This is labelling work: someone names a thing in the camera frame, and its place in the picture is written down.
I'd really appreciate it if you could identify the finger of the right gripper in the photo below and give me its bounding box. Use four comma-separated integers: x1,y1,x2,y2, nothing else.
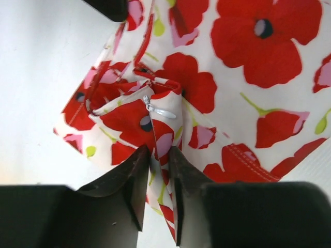
83,0,129,23

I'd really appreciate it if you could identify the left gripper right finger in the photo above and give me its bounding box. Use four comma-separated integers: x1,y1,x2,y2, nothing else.
169,147,330,247

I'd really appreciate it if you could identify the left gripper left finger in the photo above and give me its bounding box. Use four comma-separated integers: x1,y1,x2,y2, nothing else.
1,146,149,247

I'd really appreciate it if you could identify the white red poppy skirt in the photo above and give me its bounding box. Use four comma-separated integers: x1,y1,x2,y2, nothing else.
54,1,330,234

